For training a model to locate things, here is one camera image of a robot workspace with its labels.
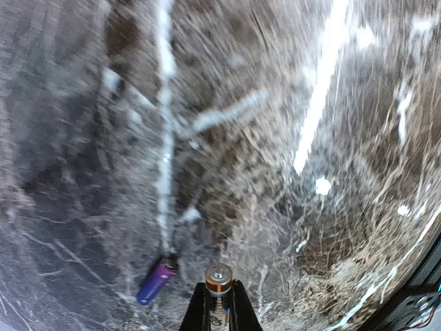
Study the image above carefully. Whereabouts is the copper top battery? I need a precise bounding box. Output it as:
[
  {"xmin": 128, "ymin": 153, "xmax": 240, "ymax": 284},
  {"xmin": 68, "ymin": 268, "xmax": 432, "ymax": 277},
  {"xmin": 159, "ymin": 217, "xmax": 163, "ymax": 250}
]
[{"xmin": 205, "ymin": 263, "xmax": 233, "ymax": 330}]

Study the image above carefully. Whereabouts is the purple battery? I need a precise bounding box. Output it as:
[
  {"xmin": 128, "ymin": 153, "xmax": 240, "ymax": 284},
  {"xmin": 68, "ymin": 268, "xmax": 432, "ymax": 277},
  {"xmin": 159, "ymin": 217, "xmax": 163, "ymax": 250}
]
[{"xmin": 136, "ymin": 255, "xmax": 178, "ymax": 305}]

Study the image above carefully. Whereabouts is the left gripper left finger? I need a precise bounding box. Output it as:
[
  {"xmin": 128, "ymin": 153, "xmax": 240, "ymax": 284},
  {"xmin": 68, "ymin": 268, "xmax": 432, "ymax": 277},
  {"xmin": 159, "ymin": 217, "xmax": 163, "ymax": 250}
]
[{"xmin": 179, "ymin": 283, "xmax": 209, "ymax": 331}]

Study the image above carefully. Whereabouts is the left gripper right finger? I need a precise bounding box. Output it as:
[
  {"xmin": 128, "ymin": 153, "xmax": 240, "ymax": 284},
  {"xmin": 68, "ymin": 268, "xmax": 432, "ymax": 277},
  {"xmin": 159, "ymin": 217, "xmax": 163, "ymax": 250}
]
[{"xmin": 230, "ymin": 280, "xmax": 263, "ymax": 331}]

